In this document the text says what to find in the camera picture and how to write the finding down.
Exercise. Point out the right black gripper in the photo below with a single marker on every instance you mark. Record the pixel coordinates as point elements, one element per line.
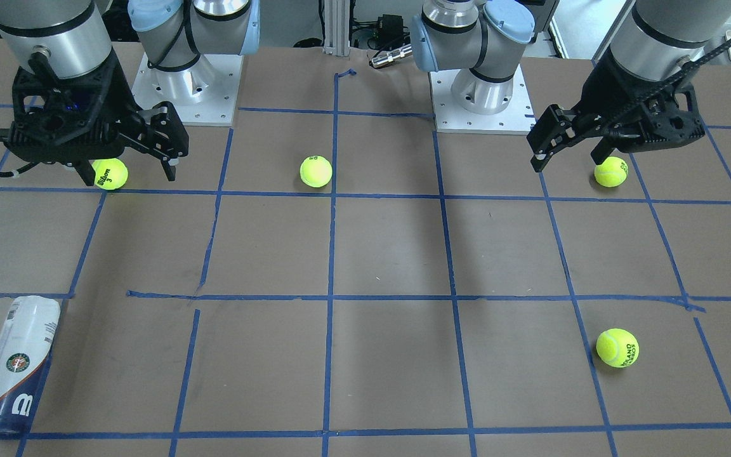
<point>119,95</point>

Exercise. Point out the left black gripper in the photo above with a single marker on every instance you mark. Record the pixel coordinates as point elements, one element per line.
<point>601,91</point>

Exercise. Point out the white blue tennis ball can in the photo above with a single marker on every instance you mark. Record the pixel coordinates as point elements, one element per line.
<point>26,339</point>

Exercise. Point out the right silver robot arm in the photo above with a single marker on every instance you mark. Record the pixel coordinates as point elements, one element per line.
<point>171,34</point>

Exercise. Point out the tennis ball with Wilson print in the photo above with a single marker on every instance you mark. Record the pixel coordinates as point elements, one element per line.
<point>110,174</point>

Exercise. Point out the tennis ball near left gripper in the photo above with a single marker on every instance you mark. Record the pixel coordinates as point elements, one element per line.
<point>611,173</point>

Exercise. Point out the centre back tennis ball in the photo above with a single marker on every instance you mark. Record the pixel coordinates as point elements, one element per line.
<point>316,171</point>

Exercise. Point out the front tennis ball Roland Garros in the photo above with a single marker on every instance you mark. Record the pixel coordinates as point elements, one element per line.
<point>617,348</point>

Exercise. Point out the silver metal cylinder connector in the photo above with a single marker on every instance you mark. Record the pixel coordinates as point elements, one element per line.
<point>385,58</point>

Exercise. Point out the black power adapter box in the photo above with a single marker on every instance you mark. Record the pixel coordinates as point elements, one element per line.
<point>389,29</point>

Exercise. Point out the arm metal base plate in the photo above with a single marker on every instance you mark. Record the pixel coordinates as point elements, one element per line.
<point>205,94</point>
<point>518,108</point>

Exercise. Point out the aluminium frame post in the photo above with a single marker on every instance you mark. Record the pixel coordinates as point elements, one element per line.
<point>336,27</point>

